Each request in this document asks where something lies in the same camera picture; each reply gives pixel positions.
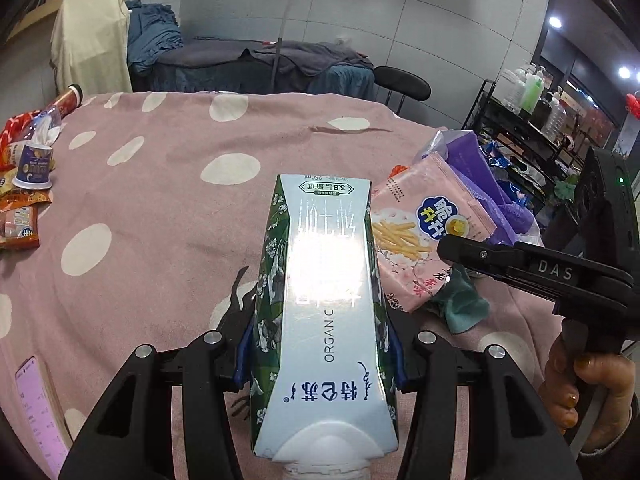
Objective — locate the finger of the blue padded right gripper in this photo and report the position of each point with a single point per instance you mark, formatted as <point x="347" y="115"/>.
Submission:
<point x="481" y="257"/>

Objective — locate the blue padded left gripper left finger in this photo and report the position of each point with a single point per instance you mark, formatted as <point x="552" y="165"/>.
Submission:
<point x="243" y="357"/>

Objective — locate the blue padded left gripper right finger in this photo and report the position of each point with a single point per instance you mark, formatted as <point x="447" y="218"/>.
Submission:
<point x="398" y="358"/>

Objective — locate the purple plastic bag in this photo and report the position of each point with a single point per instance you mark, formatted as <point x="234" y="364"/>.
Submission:
<point x="460" y="150"/>

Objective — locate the teal cloth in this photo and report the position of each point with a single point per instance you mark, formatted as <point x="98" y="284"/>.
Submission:
<point x="458" y="303"/>

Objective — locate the green white milk carton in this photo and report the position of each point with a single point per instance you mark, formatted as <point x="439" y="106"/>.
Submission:
<point x="322" y="384"/>

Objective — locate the pink snack bag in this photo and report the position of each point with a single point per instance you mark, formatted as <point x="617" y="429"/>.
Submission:
<point x="410" y="213"/>

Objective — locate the person's right hand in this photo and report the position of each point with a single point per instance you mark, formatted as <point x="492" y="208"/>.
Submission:
<point x="560" y="395"/>

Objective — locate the black metal trolley rack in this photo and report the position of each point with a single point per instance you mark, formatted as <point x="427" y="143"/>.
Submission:
<point x="536" y="163"/>

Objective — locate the clear plastic bottle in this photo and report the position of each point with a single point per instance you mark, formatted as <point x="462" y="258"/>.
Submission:
<point x="554" y="124"/>

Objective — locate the green pump bottle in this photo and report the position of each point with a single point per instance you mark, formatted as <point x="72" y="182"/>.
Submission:
<point x="534" y="86"/>

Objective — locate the pink polka dot blanket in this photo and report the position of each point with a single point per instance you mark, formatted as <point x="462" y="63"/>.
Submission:
<point x="118" y="332"/>

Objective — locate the red snack wrapper pile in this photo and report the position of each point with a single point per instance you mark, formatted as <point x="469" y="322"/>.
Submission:
<point x="19" y="207"/>

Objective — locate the white yogurt cup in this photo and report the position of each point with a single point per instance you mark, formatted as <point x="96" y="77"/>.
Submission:
<point x="33" y="170"/>

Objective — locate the red chip can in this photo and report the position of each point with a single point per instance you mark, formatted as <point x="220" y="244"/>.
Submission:
<point x="68" y="101"/>

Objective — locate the massage bed with blue sheets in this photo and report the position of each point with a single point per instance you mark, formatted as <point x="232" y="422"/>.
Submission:
<point x="160" y="59"/>

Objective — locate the cream cloth covered chair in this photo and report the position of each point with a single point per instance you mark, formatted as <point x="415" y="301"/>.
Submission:
<point x="89" y="46"/>

